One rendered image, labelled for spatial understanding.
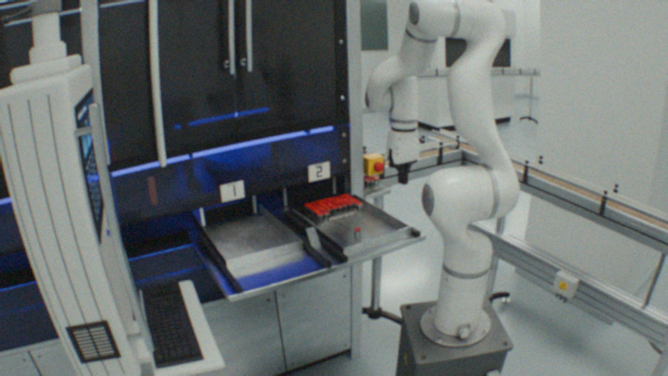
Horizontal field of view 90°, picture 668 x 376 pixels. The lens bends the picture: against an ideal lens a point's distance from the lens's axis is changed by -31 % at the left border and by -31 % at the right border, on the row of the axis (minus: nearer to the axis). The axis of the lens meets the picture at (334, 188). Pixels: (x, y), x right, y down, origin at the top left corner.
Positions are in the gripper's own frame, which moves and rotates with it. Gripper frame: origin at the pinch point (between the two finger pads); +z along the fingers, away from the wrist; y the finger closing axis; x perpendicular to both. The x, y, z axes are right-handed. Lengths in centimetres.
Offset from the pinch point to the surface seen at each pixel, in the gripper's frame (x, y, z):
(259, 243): -25, 38, 22
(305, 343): -40, 17, 87
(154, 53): -33, 65, -44
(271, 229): -32.2, 29.9, 22.0
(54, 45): -7, 95, -52
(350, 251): -2.3, 17.6, 20.4
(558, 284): 27, -79, 61
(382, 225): -13.4, -2.7, 22.0
